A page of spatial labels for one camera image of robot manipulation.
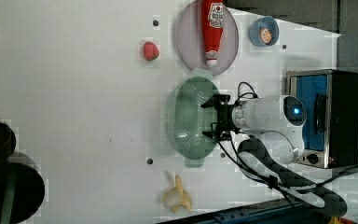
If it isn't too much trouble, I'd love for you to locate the orange slice toy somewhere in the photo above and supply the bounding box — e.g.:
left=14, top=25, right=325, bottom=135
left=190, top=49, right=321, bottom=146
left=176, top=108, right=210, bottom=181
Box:
left=259, top=28, right=272, bottom=44

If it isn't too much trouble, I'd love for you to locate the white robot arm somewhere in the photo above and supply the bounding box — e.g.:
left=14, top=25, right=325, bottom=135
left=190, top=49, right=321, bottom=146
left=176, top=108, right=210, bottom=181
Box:
left=201, top=94, right=358, bottom=223

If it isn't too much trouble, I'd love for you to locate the black round camera stand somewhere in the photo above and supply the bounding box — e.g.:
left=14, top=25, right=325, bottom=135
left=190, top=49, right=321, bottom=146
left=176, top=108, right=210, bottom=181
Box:
left=0, top=122, right=46, bottom=224

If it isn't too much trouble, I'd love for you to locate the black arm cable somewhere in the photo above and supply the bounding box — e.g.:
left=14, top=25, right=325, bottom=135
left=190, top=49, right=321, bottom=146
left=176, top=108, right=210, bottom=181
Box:
left=210, top=81, right=358, bottom=224

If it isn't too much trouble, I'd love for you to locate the grey round plate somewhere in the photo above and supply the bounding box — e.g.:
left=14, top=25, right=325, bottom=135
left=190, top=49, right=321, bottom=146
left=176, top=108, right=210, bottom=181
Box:
left=176, top=0, right=239, bottom=75

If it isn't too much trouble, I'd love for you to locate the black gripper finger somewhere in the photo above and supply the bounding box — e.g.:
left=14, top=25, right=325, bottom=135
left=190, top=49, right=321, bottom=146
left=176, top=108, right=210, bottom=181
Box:
left=202, top=132, right=217, bottom=140
left=201, top=96, right=220, bottom=108

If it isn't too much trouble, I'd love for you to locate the black toaster oven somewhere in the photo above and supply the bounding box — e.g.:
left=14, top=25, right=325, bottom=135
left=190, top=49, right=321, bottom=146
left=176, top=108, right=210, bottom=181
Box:
left=286, top=69, right=358, bottom=169

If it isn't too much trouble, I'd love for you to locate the green plastic strainer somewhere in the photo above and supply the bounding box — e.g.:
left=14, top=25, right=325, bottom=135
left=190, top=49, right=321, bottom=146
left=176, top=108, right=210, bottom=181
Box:
left=166, top=68, right=219, bottom=168

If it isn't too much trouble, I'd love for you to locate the peeled toy banana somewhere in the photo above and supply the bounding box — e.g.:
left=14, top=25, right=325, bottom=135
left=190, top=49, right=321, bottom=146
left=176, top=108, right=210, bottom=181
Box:
left=162, top=175, right=192, bottom=213

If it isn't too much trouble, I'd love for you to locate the blue bowl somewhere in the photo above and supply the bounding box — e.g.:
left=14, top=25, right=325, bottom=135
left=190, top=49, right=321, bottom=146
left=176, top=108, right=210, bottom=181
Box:
left=249, top=16, right=280, bottom=47

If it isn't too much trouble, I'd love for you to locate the red ketchup bottle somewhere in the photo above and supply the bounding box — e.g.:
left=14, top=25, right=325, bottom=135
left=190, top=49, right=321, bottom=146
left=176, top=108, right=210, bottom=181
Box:
left=201, top=0, right=224, bottom=66

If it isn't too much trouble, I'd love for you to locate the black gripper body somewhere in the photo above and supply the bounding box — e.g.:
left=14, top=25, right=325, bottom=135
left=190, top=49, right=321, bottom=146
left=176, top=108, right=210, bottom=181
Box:
left=214, top=94, right=237, bottom=140

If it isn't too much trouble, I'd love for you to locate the red toy strawberry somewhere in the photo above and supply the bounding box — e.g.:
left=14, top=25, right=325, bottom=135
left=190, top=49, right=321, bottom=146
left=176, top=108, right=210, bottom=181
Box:
left=143, top=42, right=159, bottom=62

